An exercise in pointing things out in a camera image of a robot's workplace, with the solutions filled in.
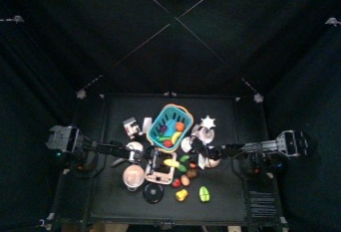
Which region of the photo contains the yellow toy corn cob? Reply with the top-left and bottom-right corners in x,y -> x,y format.
163,158 -> 180,168

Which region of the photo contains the pink white toy stove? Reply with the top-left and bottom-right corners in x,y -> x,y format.
144,150 -> 178,186

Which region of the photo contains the white round toy plate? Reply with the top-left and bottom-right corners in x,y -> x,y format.
179,136 -> 194,153

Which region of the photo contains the beige toy cup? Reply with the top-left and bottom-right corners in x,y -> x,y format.
197,155 -> 221,170

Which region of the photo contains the yellow toy banana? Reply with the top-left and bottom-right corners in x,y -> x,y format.
170,131 -> 183,144

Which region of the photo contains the brown toy mushroom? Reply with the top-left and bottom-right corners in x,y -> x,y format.
184,168 -> 199,180

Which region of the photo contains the white star-shaped toy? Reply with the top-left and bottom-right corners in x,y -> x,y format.
198,116 -> 217,129

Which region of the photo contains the silver toy pot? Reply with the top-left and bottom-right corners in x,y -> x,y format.
122,163 -> 147,192

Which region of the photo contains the black round lid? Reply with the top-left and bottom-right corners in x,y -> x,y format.
143,183 -> 166,205

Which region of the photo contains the yellow toy pepper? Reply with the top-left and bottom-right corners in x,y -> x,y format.
174,188 -> 188,202

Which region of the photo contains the green toy lime half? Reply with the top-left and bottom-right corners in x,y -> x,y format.
198,185 -> 211,203

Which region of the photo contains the teal basket with orange handle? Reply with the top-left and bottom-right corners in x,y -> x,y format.
147,104 -> 194,153

